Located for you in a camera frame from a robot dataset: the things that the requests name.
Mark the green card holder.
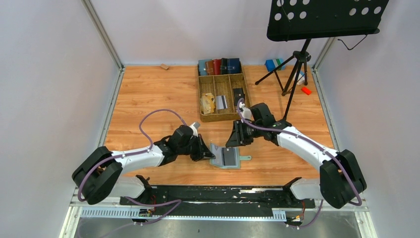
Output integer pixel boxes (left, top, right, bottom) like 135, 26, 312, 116
210, 143, 252, 169

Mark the dark card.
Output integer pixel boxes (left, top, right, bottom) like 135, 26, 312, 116
222, 147, 237, 167

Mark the grey credit card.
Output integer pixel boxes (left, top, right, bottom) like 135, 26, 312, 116
215, 95, 228, 110

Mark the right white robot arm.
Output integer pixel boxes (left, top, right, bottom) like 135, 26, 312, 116
225, 99, 367, 209

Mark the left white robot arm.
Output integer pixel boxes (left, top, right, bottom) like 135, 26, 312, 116
71, 125, 216, 205

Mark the black card in tray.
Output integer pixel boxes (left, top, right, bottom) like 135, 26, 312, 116
233, 88, 246, 106

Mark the gold cards pile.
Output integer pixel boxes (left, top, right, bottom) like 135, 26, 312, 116
200, 93, 215, 115

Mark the wicker tray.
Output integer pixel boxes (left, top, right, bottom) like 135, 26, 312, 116
196, 66, 251, 122

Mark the blue green white block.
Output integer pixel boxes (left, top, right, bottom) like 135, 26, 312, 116
264, 58, 284, 72

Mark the red small block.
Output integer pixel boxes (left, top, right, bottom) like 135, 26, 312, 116
301, 87, 312, 95

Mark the white blue small object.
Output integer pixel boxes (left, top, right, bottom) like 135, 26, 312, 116
297, 71, 305, 85

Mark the dark blue wallet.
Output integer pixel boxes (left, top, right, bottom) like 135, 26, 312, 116
227, 58, 241, 74

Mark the black wallet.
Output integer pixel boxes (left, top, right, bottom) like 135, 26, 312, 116
220, 58, 228, 75

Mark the red wallet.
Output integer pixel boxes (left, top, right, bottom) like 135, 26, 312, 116
213, 59, 221, 75

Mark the brown wallet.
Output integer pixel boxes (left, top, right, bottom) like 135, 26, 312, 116
205, 60, 214, 75

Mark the light blue wallet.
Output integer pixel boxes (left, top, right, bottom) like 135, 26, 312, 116
198, 59, 211, 76

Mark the small cardboard piece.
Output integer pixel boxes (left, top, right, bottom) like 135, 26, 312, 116
160, 63, 169, 70

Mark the black music stand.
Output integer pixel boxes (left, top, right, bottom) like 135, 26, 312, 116
255, 0, 390, 122

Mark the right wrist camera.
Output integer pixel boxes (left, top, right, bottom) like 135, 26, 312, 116
238, 102, 252, 120

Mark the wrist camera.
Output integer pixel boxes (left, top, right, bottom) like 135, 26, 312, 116
189, 122, 201, 136
238, 102, 252, 120

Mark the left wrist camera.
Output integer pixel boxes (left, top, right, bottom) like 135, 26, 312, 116
189, 122, 201, 136

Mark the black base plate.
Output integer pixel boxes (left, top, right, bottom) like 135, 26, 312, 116
120, 185, 315, 217

